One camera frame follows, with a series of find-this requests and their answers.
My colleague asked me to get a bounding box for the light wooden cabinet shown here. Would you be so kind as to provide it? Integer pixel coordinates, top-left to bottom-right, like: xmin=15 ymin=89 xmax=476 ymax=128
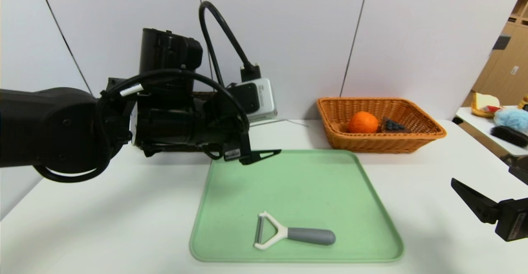
xmin=460 ymin=0 xmax=528 ymax=108

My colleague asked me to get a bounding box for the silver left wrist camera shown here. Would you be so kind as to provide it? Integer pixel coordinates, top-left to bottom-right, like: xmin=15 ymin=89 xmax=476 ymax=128
xmin=226 ymin=78 xmax=278 ymax=123

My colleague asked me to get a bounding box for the chocolate blueberry cake slice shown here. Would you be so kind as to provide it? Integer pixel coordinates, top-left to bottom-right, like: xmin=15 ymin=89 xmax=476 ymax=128
xmin=379 ymin=117 xmax=411 ymax=133

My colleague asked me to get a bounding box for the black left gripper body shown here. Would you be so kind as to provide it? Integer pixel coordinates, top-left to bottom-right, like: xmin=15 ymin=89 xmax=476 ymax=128
xmin=137 ymin=95 xmax=252 ymax=162

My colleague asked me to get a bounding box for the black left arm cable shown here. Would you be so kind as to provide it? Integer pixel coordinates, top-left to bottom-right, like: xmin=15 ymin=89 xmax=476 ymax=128
xmin=32 ymin=1 xmax=262 ymax=184

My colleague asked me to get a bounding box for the black brush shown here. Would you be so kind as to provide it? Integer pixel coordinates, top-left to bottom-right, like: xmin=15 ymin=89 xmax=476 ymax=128
xmin=490 ymin=125 xmax=528 ymax=147

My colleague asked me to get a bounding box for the orange wicker basket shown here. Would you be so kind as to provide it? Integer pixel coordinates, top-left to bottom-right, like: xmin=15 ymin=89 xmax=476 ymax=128
xmin=316 ymin=97 xmax=447 ymax=154

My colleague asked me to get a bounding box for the light green plastic tray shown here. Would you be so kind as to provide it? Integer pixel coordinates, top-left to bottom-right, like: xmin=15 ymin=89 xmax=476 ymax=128
xmin=189 ymin=149 xmax=404 ymax=263

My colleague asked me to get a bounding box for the small yellow wicker basket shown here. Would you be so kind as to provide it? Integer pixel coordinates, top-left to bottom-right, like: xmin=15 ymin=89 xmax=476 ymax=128
xmin=471 ymin=104 xmax=502 ymax=119

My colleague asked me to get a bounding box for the blue fluffy bath sponge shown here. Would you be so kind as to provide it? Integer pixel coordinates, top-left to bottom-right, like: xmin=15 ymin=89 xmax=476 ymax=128
xmin=493 ymin=108 xmax=528 ymax=133

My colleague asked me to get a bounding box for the pale yellow bread slice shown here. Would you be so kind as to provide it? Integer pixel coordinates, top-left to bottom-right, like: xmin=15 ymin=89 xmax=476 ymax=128
xmin=473 ymin=93 xmax=500 ymax=110

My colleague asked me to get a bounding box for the orange fruit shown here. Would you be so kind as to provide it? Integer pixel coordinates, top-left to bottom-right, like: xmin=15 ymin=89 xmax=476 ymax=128
xmin=347 ymin=111 xmax=379 ymax=134

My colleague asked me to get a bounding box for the dark grey cabinet plate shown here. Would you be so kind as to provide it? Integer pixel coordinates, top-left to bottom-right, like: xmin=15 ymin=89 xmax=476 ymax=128
xmin=490 ymin=35 xmax=510 ymax=52

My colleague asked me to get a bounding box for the white peeler with grey handle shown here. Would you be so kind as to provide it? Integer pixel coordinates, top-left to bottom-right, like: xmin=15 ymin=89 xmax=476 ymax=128
xmin=253 ymin=211 xmax=337 ymax=251

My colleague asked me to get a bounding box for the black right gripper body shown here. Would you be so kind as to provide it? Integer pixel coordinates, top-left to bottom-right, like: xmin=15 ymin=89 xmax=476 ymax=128
xmin=494 ymin=197 xmax=528 ymax=242

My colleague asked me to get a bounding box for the white side table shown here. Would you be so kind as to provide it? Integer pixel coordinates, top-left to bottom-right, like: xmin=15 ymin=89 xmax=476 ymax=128
xmin=455 ymin=106 xmax=528 ymax=159

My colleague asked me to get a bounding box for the dark brown wicker basket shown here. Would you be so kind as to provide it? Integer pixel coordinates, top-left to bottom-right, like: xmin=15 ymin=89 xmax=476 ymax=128
xmin=142 ymin=92 xmax=219 ymax=153

